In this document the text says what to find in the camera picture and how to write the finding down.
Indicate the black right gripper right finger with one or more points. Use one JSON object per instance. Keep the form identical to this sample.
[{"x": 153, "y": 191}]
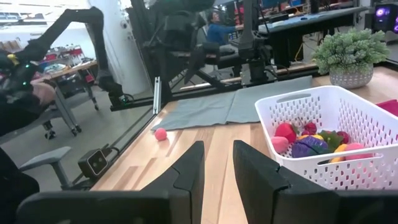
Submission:
[{"x": 295, "y": 205}]

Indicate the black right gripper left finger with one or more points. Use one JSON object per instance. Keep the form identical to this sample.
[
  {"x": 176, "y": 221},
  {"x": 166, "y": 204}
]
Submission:
[{"x": 124, "y": 208}]

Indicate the purple toy grapes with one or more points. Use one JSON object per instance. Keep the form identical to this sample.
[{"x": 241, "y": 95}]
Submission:
[{"x": 308, "y": 147}]

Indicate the pink toy peach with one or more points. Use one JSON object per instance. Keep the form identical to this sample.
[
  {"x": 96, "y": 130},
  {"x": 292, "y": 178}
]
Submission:
[
  {"x": 279, "y": 144},
  {"x": 160, "y": 134}
]

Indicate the red toy cherry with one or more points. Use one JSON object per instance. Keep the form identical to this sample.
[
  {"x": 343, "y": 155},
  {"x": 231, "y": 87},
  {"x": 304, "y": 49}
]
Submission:
[{"x": 310, "y": 127}]

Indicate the orange-red round fruit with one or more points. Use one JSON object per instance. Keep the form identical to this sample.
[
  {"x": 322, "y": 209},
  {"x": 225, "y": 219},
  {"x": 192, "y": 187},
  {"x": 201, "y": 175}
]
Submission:
[{"x": 357, "y": 151}]

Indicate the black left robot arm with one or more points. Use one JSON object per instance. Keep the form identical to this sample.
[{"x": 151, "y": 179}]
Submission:
[{"x": 258, "y": 71}]

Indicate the person's forearm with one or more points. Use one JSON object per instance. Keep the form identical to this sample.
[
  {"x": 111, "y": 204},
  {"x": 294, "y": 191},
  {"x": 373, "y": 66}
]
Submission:
[{"x": 18, "y": 115}]

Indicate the grey office chair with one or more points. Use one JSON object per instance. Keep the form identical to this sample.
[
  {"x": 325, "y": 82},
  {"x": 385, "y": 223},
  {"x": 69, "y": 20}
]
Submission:
[{"x": 46, "y": 155}]

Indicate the white perforated plastic basket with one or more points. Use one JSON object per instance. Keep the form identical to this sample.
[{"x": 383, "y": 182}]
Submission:
[{"x": 262, "y": 107}]

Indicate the person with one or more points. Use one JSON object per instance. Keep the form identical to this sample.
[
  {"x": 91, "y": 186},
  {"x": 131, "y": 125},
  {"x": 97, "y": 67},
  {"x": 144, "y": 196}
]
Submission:
[
  {"x": 220, "y": 32},
  {"x": 15, "y": 193}
]

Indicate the grey cloth mat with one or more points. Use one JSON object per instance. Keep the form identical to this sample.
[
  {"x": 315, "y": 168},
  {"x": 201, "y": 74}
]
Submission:
[{"x": 217, "y": 109}]

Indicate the red cloth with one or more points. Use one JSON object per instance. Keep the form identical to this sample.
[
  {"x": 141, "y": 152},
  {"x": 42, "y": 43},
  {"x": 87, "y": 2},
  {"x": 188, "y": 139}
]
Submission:
[{"x": 388, "y": 107}]

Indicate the person's hand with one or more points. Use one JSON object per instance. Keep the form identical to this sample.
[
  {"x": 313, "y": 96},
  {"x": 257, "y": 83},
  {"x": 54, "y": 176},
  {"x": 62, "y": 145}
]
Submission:
[{"x": 43, "y": 93}]

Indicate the wooden desk on casters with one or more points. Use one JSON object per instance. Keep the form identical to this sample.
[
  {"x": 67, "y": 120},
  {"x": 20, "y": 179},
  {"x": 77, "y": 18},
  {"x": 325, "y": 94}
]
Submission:
[{"x": 71, "y": 68}]

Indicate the green potted plant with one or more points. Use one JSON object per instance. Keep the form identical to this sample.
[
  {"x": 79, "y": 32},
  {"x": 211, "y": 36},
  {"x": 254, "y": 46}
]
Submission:
[{"x": 348, "y": 49}]

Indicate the grey operator desk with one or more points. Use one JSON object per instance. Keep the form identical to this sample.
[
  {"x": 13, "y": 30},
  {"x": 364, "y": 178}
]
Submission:
[{"x": 311, "y": 18}]

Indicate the black PC purple lights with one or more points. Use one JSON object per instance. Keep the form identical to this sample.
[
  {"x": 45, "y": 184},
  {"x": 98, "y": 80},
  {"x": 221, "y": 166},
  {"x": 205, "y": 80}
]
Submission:
[{"x": 384, "y": 15}]

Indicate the black table-level camera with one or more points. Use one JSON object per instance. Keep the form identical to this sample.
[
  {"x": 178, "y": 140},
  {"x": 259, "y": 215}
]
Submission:
[{"x": 93, "y": 163}]

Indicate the silver aluminium bracket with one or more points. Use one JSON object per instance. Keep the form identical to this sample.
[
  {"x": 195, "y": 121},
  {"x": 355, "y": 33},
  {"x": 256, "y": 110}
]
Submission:
[{"x": 157, "y": 96}]

